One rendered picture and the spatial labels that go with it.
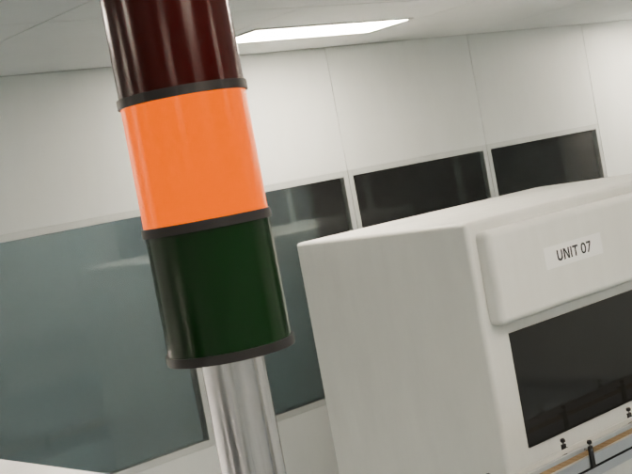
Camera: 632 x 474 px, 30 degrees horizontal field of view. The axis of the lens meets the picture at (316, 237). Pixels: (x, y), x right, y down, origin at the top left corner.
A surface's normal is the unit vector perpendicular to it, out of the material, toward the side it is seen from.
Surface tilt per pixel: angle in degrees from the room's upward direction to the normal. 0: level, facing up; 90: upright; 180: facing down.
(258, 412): 90
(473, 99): 90
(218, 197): 90
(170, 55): 90
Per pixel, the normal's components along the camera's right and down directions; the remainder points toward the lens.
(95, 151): 0.65, -0.08
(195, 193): 0.02, 0.05
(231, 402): -0.18, 0.09
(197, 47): 0.46, -0.04
